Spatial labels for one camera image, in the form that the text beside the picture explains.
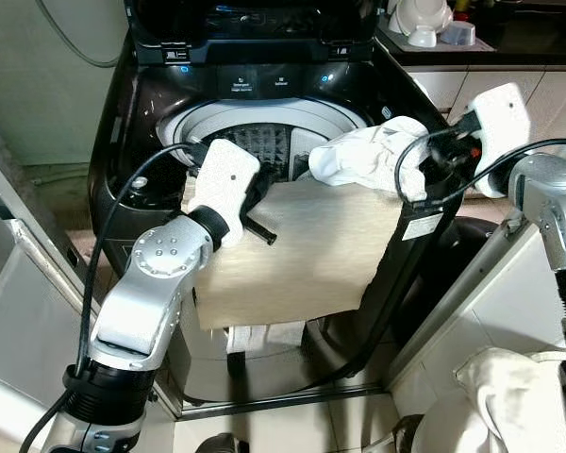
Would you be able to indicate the white garment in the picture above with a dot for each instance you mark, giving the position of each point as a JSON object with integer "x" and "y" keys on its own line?
{"x": 368, "y": 156}

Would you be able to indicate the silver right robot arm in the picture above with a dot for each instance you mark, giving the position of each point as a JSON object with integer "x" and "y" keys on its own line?
{"x": 557, "y": 198}

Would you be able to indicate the black top-load washing machine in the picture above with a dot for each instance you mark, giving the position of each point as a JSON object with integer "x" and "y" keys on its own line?
{"x": 170, "y": 104}

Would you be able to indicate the white washer label sticker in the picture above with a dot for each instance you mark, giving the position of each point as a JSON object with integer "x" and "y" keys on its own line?
{"x": 423, "y": 226}

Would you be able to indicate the beige wood-pattern board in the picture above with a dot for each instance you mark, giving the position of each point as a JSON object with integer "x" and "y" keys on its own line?
{"x": 311, "y": 255}

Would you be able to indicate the beige cabinet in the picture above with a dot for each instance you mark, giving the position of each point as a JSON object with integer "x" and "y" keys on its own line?
{"x": 547, "y": 94}

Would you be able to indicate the small grey container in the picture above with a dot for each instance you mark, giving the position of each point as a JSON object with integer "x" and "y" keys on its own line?
{"x": 460, "y": 35}

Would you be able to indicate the black countertop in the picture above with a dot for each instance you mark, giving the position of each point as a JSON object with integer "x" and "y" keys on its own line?
{"x": 528, "y": 38}

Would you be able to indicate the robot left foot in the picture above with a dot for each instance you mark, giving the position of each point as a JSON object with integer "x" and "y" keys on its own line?
{"x": 222, "y": 445}

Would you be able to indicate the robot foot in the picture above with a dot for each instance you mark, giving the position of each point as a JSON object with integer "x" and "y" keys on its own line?
{"x": 406, "y": 439}
{"x": 222, "y": 445}

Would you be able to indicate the cream cloth pile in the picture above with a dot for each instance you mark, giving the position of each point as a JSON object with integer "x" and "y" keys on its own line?
{"x": 514, "y": 406}

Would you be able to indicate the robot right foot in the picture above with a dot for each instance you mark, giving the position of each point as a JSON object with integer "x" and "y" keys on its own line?
{"x": 406, "y": 439}

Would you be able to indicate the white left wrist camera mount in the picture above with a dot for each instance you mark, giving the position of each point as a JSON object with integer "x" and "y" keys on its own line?
{"x": 224, "y": 179}

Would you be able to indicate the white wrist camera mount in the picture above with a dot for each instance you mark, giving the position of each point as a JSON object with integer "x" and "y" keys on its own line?
{"x": 224, "y": 179}
{"x": 503, "y": 118}

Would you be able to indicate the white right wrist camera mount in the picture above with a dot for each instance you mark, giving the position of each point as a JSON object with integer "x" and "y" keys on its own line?
{"x": 503, "y": 118}

